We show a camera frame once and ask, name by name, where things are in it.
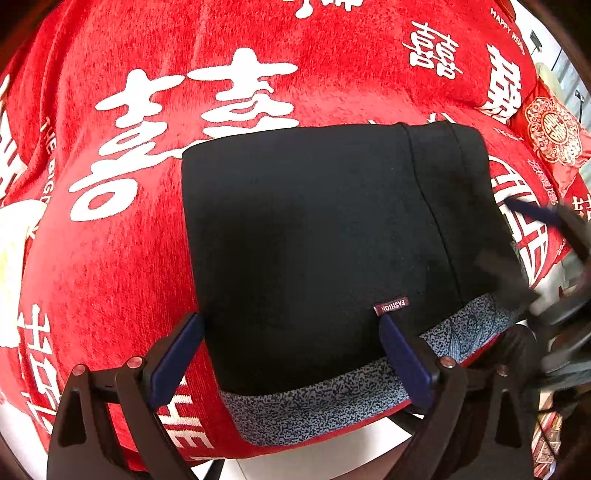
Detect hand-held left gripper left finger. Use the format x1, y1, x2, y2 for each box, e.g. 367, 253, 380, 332
45, 312, 206, 480

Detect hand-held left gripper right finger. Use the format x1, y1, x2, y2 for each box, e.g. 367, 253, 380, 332
379, 315, 541, 480

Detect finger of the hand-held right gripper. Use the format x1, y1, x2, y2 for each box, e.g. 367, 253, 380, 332
478, 251, 542, 306
502, 196, 571, 234

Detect black pants with blue-grey lining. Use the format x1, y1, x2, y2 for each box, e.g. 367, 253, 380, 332
181, 121, 537, 446

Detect red embroidered cushion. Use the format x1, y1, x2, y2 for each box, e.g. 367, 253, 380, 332
507, 76, 591, 200

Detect red printed blanket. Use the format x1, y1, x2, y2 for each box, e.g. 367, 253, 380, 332
0, 0, 591, 480

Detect colourful printed packets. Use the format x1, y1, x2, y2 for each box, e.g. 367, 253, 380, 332
531, 410, 568, 480

